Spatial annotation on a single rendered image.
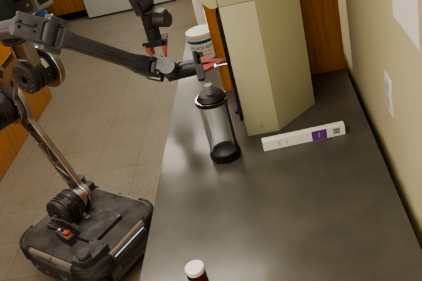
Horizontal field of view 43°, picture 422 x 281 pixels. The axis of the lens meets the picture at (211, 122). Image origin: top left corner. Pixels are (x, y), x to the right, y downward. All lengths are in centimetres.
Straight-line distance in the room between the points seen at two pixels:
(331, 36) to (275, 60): 42
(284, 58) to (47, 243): 167
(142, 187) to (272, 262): 214
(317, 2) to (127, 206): 150
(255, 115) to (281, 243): 55
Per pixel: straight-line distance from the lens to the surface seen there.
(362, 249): 139
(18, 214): 372
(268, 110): 182
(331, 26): 212
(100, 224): 285
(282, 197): 157
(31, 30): 172
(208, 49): 244
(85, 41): 176
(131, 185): 351
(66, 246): 286
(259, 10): 168
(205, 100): 165
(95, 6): 702
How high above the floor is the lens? 193
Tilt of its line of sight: 30 degrees down
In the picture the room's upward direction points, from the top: 15 degrees counter-clockwise
